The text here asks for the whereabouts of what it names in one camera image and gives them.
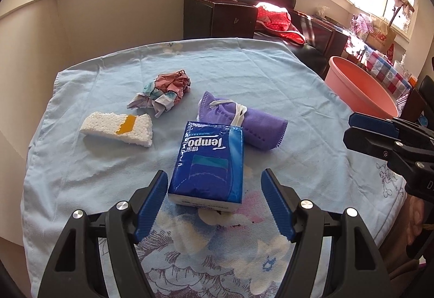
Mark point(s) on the white foam piece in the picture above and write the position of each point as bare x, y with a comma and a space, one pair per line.
101, 126

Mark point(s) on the round plastic bucket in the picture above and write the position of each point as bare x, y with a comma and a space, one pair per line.
359, 87

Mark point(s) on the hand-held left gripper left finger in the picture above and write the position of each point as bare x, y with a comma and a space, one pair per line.
152, 203

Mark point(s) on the blue tissue packet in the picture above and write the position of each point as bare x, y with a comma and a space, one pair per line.
206, 176

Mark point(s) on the purple face mask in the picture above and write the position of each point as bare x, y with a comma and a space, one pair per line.
261, 128

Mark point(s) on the pink gingham cloth bag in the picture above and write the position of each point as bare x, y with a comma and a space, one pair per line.
361, 23

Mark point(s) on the colourful paper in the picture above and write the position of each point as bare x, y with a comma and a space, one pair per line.
169, 84

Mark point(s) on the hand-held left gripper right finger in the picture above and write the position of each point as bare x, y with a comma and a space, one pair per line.
276, 206

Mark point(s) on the black chair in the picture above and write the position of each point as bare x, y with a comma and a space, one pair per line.
423, 98

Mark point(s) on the person's right hand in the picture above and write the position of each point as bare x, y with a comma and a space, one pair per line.
416, 216

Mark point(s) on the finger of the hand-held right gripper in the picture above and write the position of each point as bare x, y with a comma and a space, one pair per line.
369, 123
369, 143

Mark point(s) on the red patterned cloth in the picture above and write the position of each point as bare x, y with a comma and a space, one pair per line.
274, 18

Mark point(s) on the brown paper shopping bag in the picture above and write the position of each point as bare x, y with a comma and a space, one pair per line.
381, 35

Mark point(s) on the checkered tablecloth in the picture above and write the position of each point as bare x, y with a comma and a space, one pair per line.
379, 67

